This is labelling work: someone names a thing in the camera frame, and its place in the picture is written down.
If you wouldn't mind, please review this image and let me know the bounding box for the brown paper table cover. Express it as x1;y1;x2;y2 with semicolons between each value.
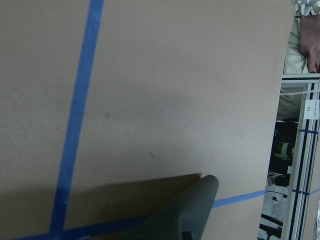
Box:
0;0;294;240

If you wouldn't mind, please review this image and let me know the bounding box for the person in yellow shirt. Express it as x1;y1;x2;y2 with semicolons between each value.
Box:
276;14;320;121

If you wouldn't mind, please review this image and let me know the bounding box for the black mouse pad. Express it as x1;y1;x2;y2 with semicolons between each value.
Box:
117;174;220;240

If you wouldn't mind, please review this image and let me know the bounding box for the aluminium table rail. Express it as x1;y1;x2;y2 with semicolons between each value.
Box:
281;73;320;240

